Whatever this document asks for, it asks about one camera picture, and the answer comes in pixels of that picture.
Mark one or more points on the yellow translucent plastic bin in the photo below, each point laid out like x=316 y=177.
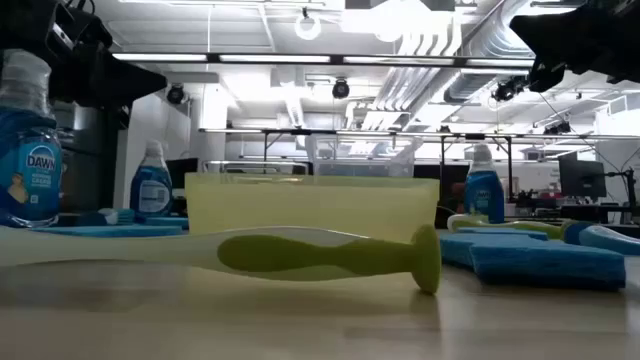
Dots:
x=310 y=205

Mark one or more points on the blue wavy sponge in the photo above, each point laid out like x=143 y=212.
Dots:
x=167 y=222
x=540 y=265
x=500 y=233
x=110 y=231

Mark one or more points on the clear plastic storage bin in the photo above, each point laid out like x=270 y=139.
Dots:
x=360 y=155

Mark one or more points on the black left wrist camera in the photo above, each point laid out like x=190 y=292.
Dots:
x=82 y=27

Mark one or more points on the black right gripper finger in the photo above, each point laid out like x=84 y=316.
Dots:
x=545 y=75
x=560 y=35

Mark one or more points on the black aluminium table frame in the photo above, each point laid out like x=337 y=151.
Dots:
x=445 y=220

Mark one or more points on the black computer monitor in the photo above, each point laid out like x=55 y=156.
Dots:
x=582 y=175

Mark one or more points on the black overhead light bar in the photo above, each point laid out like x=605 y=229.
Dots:
x=338 y=60

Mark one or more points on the lime green dish brush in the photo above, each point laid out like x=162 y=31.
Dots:
x=300 y=255
x=530 y=228

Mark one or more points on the black background workstation frame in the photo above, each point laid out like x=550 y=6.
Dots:
x=475 y=136

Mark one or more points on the black ceiling spotlight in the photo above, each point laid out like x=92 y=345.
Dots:
x=341 y=89
x=175 y=94

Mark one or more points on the black ceiling camera cluster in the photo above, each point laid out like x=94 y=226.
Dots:
x=507 y=91

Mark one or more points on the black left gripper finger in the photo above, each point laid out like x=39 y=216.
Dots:
x=125 y=82

